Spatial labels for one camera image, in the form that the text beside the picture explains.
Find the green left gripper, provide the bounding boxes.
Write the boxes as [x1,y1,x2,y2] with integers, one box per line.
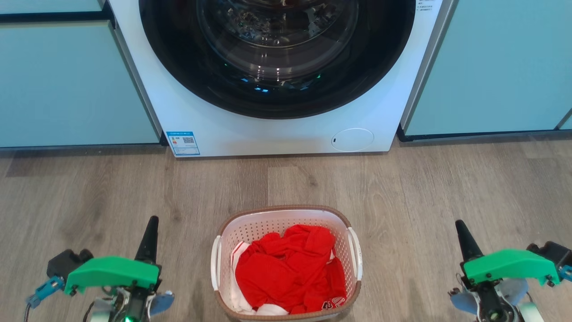
[65,216,175,316]

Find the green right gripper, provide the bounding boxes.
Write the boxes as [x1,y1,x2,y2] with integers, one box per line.
[449,220,560,314]

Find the white perforated laundry basket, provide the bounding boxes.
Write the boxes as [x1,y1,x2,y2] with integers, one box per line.
[210,205,363,322]

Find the white garment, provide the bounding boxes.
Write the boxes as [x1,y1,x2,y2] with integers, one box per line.
[230,241,289,316]

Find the blue energy label sticker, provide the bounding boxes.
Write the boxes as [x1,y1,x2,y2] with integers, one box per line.
[166,131,200,156]

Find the red garment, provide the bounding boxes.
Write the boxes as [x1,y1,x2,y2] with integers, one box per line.
[235,225,347,314]

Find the round white filter cover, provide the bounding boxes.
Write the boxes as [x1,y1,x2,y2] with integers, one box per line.
[331,128,374,152]

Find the white front-load washing machine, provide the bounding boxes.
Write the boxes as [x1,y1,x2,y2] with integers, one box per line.
[107,0,456,158]

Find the large pale green cabinet door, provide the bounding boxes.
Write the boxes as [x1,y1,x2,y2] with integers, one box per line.
[0,20,161,148]

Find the tall pale green cabinet panel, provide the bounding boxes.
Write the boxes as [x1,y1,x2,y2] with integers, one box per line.
[402,0,572,137]

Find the black round washer door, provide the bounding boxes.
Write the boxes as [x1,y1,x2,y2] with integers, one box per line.
[139,0,416,119]

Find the pale green cabinet drawer front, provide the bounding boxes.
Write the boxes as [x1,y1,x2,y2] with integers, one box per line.
[0,0,104,13]

